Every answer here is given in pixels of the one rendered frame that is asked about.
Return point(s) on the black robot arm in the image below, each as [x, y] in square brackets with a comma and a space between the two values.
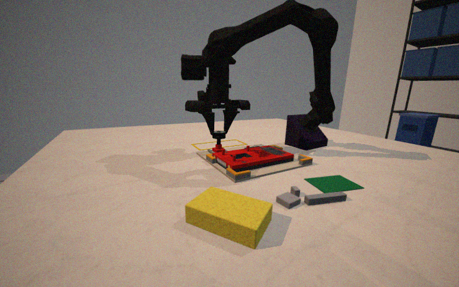
[223, 43]

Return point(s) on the green flat square mat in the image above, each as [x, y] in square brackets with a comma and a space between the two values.
[334, 183]

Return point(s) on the yellow rectangular block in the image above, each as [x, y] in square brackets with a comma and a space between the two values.
[232, 216]

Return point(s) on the black toy wheel with grey hub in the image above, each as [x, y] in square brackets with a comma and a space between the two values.
[219, 134]

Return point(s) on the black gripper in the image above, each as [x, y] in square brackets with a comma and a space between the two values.
[218, 93]

